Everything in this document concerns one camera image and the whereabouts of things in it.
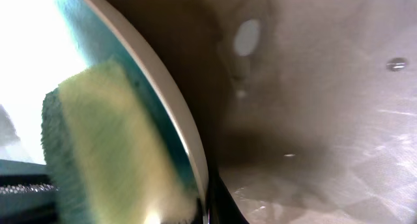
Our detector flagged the white plate top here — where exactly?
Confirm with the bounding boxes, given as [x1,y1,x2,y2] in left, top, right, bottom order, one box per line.
[0,0,209,224]

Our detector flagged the green and yellow sponge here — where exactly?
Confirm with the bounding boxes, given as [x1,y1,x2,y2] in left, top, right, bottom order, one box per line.
[41,59,203,223]

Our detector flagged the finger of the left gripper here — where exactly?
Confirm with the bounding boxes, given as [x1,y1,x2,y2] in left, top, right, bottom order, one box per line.
[1,160,59,224]

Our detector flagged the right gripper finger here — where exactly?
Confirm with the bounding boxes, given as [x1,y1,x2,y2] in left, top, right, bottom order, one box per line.
[207,171,249,224]

